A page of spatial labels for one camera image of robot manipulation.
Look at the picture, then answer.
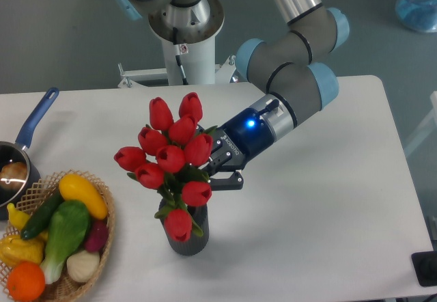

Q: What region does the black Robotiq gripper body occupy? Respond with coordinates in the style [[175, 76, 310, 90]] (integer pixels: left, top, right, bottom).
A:
[[204, 108, 274, 176]]

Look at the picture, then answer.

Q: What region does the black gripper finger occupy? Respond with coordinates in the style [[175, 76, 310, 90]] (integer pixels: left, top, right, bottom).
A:
[[202, 169, 244, 191], [195, 124, 217, 137]]

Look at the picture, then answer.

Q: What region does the red tulip bouquet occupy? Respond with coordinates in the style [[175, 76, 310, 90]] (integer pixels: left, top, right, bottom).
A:
[[113, 92, 218, 243]]

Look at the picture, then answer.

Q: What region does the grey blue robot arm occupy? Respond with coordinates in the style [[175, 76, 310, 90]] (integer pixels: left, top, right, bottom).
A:
[[118, 0, 349, 193]]

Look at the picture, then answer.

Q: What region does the dark grey ribbed vase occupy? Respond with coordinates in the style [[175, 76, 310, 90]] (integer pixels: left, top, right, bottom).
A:
[[156, 199, 210, 256]]

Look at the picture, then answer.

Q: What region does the purple red radish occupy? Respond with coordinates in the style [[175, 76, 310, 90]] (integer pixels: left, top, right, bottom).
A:
[[83, 220, 109, 252]]

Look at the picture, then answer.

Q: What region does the yellow squash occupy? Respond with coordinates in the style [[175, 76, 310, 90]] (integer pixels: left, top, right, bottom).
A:
[[59, 174, 109, 220]]

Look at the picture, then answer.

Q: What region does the green bok choy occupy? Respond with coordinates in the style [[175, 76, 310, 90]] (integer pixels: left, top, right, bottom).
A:
[[40, 200, 91, 285]]

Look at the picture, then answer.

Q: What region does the white garlic bulb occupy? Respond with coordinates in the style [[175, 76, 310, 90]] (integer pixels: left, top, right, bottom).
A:
[[66, 249, 100, 283]]

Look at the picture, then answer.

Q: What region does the dark green cucumber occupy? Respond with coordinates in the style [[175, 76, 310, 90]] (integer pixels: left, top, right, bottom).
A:
[[20, 189, 64, 241]]

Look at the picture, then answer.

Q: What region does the black device at table edge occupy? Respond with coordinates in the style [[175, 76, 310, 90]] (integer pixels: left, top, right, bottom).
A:
[[411, 251, 437, 287]]

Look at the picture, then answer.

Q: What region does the brown bread roll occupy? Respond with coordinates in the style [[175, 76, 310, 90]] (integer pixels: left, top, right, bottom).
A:
[[1, 162, 27, 192]]

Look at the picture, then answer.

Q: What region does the blue plastic bag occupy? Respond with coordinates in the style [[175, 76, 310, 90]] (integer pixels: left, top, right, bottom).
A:
[[395, 0, 436, 33]]

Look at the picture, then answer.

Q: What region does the yellow bell pepper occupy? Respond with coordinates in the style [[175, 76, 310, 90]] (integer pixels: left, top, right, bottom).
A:
[[1, 234, 45, 268]]

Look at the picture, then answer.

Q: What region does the orange fruit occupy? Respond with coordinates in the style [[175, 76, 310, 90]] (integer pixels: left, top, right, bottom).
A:
[[7, 262, 46, 301]]

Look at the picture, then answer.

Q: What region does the white metal base frame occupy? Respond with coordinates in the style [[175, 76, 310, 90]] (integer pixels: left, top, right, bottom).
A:
[[117, 55, 240, 88]]

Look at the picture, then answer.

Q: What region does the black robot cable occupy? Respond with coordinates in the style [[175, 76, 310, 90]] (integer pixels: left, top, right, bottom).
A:
[[171, 27, 189, 85]]

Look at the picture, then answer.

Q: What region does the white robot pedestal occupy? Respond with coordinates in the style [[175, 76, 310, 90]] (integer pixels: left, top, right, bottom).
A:
[[148, 0, 224, 85]]

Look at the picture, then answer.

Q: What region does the blue handled saucepan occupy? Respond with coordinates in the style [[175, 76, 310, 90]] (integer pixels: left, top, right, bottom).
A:
[[1, 87, 59, 221]]

